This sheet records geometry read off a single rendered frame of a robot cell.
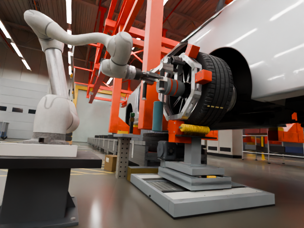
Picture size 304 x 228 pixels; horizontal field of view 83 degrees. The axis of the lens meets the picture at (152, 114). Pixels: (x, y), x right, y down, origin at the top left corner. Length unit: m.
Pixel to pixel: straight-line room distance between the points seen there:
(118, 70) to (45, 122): 0.48
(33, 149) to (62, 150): 0.11
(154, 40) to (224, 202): 1.69
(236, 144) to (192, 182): 5.40
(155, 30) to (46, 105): 1.53
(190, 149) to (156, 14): 1.59
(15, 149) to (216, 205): 1.07
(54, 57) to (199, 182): 1.29
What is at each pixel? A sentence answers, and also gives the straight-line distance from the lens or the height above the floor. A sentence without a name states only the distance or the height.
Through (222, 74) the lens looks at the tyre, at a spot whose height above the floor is 0.90.
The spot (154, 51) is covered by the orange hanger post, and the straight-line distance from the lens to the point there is 2.06.
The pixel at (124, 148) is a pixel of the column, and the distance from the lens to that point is 1.86.
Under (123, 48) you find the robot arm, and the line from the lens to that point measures 1.00.
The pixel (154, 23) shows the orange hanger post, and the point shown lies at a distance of 2.23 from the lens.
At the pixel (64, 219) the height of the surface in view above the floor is 0.02.
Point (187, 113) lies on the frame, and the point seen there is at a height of 0.62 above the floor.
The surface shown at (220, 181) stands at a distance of 1.42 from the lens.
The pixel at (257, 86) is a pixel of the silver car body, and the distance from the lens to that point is 1.45.
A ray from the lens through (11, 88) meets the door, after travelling 15.03.
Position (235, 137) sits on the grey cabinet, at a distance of 6.55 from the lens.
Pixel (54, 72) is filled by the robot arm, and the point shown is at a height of 0.81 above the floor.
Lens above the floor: 0.40
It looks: 9 degrees up
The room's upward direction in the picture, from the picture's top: 4 degrees clockwise
